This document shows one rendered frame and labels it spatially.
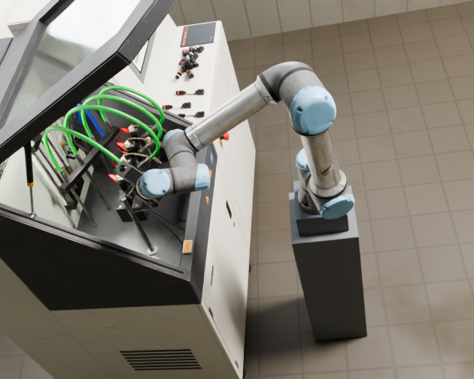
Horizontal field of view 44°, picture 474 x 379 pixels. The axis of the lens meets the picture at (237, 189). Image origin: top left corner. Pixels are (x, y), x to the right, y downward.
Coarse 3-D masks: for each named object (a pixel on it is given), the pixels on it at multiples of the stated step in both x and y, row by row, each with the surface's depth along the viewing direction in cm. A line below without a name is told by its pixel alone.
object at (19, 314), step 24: (0, 0) 234; (0, 24) 222; (0, 48) 206; (0, 264) 194; (0, 288) 207; (24, 288) 206; (0, 312) 222; (24, 312) 221; (48, 312) 219; (24, 336) 237; (48, 336) 236; (72, 336) 235; (48, 360) 255; (72, 360) 253
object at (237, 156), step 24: (24, 0) 213; (48, 0) 210; (24, 24) 205; (168, 24) 277; (168, 48) 271; (120, 72) 227; (216, 72) 262; (216, 96) 257; (216, 144) 250; (240, 144) 302; (240, 168) 297; (240, 192) 292; (240, 216) 288
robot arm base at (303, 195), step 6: (300, 186) 208; (300, 192) 208; (306, 192) 203; (300, 198) 209; (306, 198) 206; (300, 204) 210; (306, 204) 209; (312, 204) 205; (306, 210) 209; (312, 210) 207
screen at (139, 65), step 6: (150, 42) 255; (144, 48) 249; (150, 48) 254; (138, 54) 243; (144, 54) 247; (138, 60) 241; (144, 60) 246; (132, 66) 236; (138, 66) 240; (144, 66) 245; (138, 72) 239; (144, 72) 244; (138, 78) 238; (144, 78) 243
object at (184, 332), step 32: (64, 320) 224; (96, 320) 222; (128, 320) 220; (160, 320) 219; (192, 320) 217; (96, 352) 245; (128, 352) 242; (160, 352) 241; (192, 352) 239; (224, 352) 237
